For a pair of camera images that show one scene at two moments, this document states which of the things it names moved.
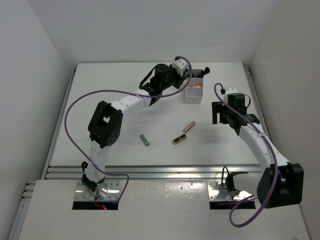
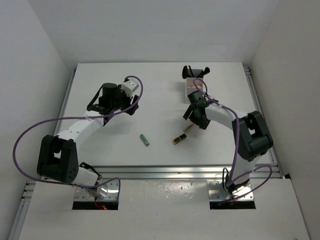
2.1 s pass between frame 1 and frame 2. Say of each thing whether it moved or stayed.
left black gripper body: moved
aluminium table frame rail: stayed
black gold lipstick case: stayed
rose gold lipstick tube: stayed
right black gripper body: moved
